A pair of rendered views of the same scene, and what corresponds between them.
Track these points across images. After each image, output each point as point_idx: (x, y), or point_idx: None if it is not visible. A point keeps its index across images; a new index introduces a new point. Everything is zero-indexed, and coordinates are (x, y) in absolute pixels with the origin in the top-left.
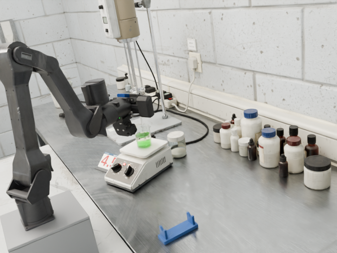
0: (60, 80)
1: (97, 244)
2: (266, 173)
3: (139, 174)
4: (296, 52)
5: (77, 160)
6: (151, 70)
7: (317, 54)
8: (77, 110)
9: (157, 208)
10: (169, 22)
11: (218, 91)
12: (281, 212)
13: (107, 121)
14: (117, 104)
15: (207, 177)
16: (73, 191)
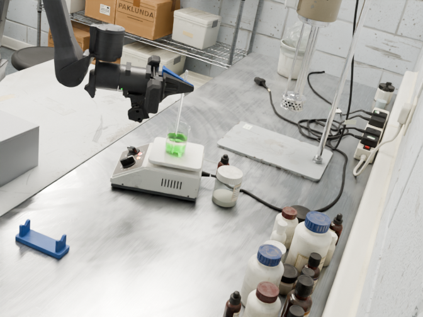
0: (51, 0)
1: (2, 189)
2: (223, 301)
3: (128, 173)
4: (406, 178)
5: (161, 126)
6: (351, 86)
7: (403, 200)
8: (60, 45)
9: (85, 214)
10: None
11: (390, 177)
12: None
13: (95, 80)
14: (125, 71)
15: (179, 241)
16: (94, 143)
